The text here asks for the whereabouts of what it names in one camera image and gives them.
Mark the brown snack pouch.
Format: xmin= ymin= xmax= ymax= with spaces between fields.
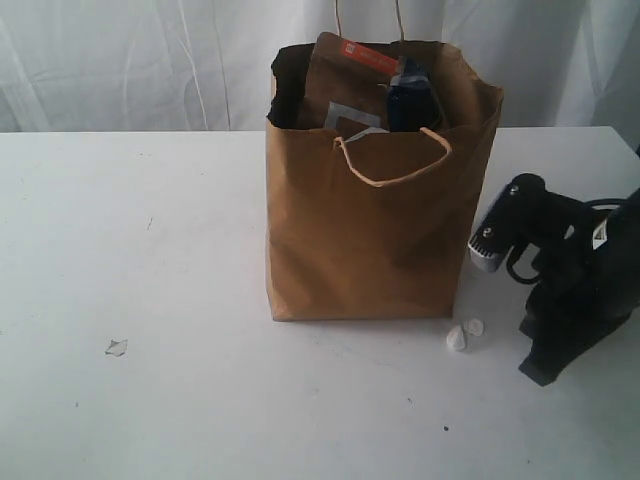
xmin=296 ymin=32 xmax=398 ymax=138

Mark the small torn paper scrap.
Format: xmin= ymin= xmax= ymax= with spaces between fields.
xmin=105 ymin=339 xmax=128 ymax=357

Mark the white lump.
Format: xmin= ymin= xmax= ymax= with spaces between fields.
xmin=446 ymin=325 xmax=467 ymax=352
xmin=463 ymin=318 xmax=485 ymax=337

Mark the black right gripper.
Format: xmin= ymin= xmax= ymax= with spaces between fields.
xmin=518 ymin=195 xmax=635 ymax=387

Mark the black cable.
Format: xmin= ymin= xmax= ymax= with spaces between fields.
xmin=504 ymin=244 xmax=544 ymax=285

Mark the white blue milk carton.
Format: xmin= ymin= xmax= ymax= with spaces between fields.
xmin=344 ymin=127 xmax=389 ymax=143

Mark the brown paper bag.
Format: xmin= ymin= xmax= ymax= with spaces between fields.
xmin=266 ymin=38 xmax=504 ymax=321

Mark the long spaghetti packet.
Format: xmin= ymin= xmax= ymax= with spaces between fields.
xmin=387 ymin=56 xmax=442 ymax=132

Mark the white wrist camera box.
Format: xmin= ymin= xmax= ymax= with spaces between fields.
xmin=468 ymin=173 xmax=546 ymax=273

